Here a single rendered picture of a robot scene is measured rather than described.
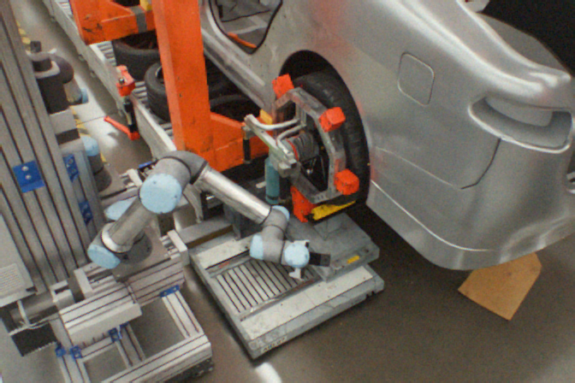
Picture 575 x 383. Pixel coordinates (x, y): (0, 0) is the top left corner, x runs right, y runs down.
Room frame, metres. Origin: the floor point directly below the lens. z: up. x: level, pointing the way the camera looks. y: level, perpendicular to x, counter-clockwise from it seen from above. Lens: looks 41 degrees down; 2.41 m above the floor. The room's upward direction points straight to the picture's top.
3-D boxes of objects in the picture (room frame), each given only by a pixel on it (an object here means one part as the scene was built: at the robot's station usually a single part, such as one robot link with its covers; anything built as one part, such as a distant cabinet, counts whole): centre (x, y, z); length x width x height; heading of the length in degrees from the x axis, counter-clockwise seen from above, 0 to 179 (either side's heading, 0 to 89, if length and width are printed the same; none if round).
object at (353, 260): (2.23, -0.23, 0.13); 0.50 x 0.36 x 0.10; 32
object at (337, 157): (2.14, -0.09, 0.85); 0.54 x 0.07 x 0.54; 32
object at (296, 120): (2.15, 0.07, 1.03); 0.19 x 0.18 x 0.11; 122
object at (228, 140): (2.55, 0.21, 0.69); 0.52 x 0.17 x 0.35; 122
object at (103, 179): (1.91, 0.88, 0.87); 0.15 x 0.15 x 0.10
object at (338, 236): (2.23, -0.23, 0.32); 0.40 x 0.30 x 0.28; 32
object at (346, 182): (1.87, -0.26, 0.85); 0.09 x 0.08 x 0.07; 32
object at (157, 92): (3.51, 0.69, 0.39); 0.66 x 0.66 x 0.24
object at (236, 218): (2.35, 0.15, 0.26); 0.42 x 0.18 x 0.35; 122
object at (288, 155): (1.99, -0.04, 1.03); 0.19 x 0.18 x 0.11; 122
